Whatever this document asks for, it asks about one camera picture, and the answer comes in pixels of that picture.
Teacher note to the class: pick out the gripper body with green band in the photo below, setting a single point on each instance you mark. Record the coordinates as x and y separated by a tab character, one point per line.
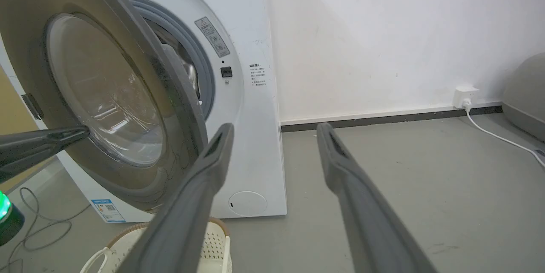
7	219

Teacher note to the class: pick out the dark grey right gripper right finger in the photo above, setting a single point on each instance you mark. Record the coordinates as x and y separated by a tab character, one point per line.
366	222

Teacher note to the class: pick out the dark grey pointed right gripper left finger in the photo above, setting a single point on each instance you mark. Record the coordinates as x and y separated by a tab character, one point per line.
34	145

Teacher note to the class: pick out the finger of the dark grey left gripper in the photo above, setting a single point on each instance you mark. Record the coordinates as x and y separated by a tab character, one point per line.
187	209

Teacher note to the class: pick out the grey round washing machine door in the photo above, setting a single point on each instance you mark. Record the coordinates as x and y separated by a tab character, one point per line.
106	94

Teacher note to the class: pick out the white washing machine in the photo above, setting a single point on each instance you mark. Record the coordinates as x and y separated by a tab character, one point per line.
238	94

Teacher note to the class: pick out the white plastic laundry basket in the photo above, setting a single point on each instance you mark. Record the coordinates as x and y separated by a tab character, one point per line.
213	247

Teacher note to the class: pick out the clothing inside washer drum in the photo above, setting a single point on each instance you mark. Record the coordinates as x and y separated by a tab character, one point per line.
183	68

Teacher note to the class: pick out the grey rounded seat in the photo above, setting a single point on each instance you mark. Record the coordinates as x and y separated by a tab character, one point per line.
527	94

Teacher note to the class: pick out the white wall power socket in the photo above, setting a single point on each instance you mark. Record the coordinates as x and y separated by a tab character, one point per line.
464	96

